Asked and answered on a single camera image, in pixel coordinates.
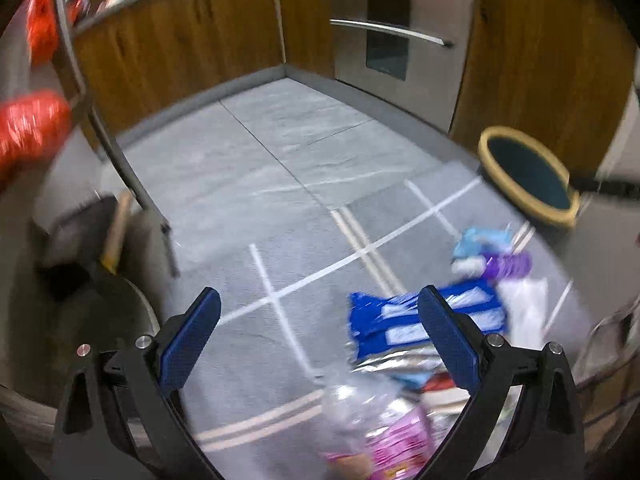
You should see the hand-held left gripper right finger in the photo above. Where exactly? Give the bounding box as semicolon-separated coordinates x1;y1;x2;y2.
415;285;586;480

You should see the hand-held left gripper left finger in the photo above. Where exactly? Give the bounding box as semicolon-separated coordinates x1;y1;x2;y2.
50;287;223;480

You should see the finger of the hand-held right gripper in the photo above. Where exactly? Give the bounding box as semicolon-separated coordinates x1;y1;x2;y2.
569;174;640;197

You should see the silver foil packet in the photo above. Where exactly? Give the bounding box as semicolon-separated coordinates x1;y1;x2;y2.
350;347;453;392

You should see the blue snack packet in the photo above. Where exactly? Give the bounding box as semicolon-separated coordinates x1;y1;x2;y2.
348;280;508;367

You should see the yellow-rimmed waste bin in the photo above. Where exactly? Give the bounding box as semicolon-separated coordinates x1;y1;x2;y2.
477;126;582;232

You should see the white plastic bag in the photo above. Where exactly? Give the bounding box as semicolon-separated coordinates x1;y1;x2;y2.
496;277;551;347

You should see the purple packet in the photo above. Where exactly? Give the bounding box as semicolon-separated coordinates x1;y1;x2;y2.
479;251;533;281

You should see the light blue packet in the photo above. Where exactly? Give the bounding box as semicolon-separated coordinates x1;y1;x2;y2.
451;227;513;276

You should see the pink snack packet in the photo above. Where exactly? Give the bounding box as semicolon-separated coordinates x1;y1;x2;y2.
324;402;436;472

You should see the clear plastic bag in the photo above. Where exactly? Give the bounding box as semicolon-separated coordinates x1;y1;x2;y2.
320;372;403;453

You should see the red and white wrapper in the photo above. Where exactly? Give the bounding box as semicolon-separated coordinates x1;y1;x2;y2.
422;372;471;411

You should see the black box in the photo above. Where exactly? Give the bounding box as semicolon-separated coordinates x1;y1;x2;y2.
40;197;119;302

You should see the tall wooden cabinet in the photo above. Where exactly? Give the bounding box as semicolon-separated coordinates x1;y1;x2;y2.
449;0;639;181

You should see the metal rack pole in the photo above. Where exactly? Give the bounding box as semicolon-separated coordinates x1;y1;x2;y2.
54;0;180;278

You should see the stainless steel oven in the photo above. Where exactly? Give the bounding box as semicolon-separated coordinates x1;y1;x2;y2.
325;0;477;133

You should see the large orange bag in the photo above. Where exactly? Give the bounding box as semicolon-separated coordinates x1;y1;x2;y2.
0;89;74;182

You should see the small orange bag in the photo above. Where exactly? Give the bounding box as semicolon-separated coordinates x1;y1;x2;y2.
27;0;62;67

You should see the wooden handle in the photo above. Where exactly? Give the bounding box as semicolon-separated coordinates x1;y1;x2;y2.
100;192;134;275

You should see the wire basket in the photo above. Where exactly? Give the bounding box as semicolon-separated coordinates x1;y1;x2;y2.
575;295;640;413

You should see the oven handle with window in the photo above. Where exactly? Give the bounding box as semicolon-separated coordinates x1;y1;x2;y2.
330;18;455;50

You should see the wooden cabinet with black handles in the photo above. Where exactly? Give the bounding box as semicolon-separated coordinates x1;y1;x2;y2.
72;0;336;137

